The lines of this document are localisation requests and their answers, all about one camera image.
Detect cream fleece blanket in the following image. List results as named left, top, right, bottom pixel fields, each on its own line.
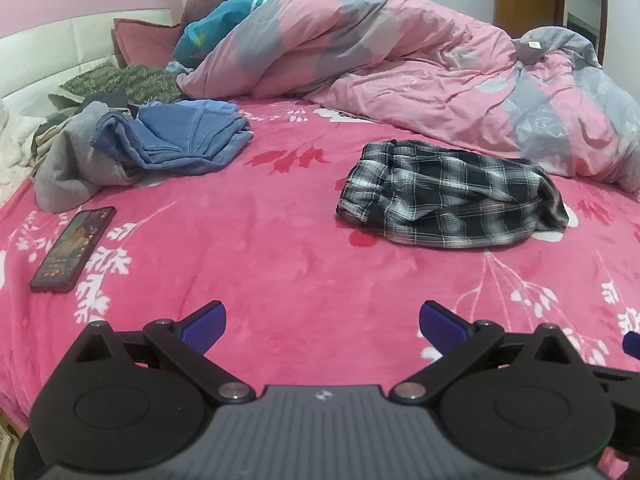
left=0, top=100, right=48, bottom=206

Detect blue denim garment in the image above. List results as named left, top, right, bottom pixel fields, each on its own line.
left=90, top=100, right=253, bottom=177

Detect pink grey duvet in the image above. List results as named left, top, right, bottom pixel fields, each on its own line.
left=176, top=0, right=640, bottom=192

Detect green patterned pillow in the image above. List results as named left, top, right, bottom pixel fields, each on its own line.
left=48, top=57, right=183, bottom=111

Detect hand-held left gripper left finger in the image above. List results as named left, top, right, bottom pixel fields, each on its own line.
left=64, top=301, right=255, bottom=406

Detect pink floral blanket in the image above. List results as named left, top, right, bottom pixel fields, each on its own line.
left=0, top=95, right=640, bottom=480

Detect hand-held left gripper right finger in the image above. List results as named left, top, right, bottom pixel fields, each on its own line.
left=391, top=301, right=583, bottom=406

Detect beige folded cloth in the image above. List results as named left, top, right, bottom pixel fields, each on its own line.
left=31, top=120, right=68, bottom=171

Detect dark grey cloth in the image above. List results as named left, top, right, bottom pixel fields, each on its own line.
left=75, top=91, right=146, bottom=116

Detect pink white headboard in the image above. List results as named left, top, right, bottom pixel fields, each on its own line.
left=0, top=0, right=186, bottom=116

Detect teal cloth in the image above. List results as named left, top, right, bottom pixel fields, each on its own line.
left=172, top=0, right=301, bottom=68

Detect grey fleece garment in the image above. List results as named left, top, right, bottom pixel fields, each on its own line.
left=32, top=101, right=146, bottom=213

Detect black smartphone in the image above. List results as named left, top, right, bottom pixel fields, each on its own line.
left=29, top=206, right=117, bottom=294

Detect pink pillow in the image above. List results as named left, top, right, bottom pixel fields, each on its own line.
left=112, top=17, right=183, bottom=68

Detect black white plaid pants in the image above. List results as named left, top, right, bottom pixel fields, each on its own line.
left=336, top=140, right=570, bottom=251

